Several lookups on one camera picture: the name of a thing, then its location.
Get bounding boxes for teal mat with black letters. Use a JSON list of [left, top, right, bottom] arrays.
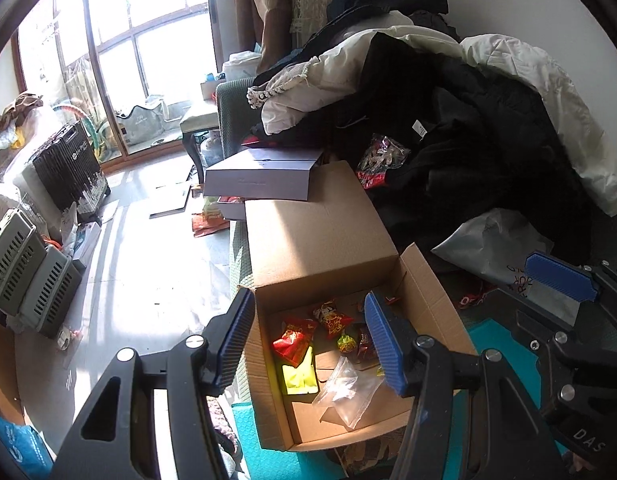
[[234, 320, 572, 479]]

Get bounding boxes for blue plastic bag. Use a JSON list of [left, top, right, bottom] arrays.
[[0, 417, 54, 480]]

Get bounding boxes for white plastic shopping bag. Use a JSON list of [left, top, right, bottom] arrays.
[[432, 209, 580, 326]]

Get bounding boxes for small red snack packet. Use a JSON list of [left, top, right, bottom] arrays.
[[272, 316, 317, 367]]

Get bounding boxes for dark brown candy wrapper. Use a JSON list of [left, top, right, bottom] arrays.
[[357, 325, 377, 362]]

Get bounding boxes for clear plastic zip bag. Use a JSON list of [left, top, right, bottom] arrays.
[[312, 356, 385, 430]]

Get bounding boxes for beige seaweed cracker packet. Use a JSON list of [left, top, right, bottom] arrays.
[[330, 429, 404, 479]]

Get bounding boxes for yellow green snack packet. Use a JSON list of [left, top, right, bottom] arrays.
[[281, 347, 319, 396]]

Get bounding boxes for red snack bag on sofa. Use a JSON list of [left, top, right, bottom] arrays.
[[356, 136, 409, 190]]

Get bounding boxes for black radiator heater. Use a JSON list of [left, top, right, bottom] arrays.
[[31, 122, 110, 221]]

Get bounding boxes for black clothing pile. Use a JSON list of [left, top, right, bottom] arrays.
[[246, 0, 611, 262]]

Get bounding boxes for purple flat box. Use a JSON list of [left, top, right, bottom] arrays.
[[204, 148, 323, 200]]

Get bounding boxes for grey slotted plastic crate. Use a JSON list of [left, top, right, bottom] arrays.
[[19, 246, 82, 339]]

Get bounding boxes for yellow wrapped lollipop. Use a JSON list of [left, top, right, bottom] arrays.
[[337, 330, 357, 356]]

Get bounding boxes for white quilted jacket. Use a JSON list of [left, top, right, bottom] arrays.
[[461, 34, 617, 217]]

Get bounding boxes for green sofa armrest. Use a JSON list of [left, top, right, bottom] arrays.
[[216, 77, 261, 158]]

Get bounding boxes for brown cardboard box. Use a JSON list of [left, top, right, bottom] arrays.
[[244, 162, 475, 452]]

